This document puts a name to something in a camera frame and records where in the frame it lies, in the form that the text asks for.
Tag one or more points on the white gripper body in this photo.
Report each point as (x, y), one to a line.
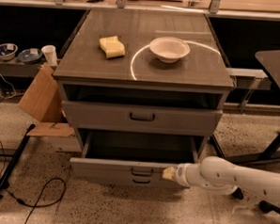
(181, 174)

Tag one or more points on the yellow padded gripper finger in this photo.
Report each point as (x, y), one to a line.
(169, 174)

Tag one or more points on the grey drawer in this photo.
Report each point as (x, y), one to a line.
(126, 155)
(141, 118)
(135, 182)

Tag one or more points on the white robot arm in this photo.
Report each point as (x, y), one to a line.
(214, 173)

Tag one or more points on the grey drawer cabinet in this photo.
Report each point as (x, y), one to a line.
(197, 81)

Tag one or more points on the grey bottom drawer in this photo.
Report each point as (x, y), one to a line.
(135, 182)

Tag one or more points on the grey top drawer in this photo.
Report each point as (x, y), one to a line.
(141, 118)

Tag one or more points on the black stand leg right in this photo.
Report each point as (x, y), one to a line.
(237, 194)

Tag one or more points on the black stand leg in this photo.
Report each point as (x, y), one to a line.
(237, 194)
(14, 159)

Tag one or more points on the black caster foot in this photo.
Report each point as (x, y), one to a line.
(267, 207)

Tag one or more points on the white bowl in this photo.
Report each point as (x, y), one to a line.
(169, 50)

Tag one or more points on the yellow sponge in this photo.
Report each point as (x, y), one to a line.
(112, 47)

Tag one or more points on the brown cardboard box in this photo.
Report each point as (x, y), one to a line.
(42, 101)

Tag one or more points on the black stand leg left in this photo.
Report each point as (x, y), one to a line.
(14, 159)

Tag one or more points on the white paper cup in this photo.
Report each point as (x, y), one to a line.
(50, 54)

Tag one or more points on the blue bowl right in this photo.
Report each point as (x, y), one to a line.
(30, 56)

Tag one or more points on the grey low shelf left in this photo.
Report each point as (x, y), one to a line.
(15, 68)

